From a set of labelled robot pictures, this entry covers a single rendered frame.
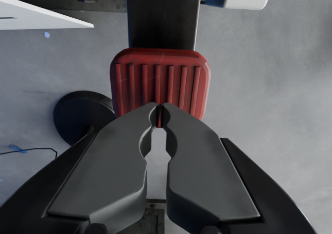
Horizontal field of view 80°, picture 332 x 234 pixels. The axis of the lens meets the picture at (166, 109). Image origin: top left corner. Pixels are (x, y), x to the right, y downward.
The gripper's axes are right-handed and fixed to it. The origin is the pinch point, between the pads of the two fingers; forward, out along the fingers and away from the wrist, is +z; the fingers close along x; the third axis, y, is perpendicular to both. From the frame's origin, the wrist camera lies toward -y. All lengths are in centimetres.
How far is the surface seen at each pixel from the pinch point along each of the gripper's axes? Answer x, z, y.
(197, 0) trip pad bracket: 2.7, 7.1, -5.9
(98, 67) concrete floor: -29, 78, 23
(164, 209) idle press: 5, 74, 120
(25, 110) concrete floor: -69, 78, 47
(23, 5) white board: -29.7, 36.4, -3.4
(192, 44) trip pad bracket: 2.7, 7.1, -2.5
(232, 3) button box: 7.9, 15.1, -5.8
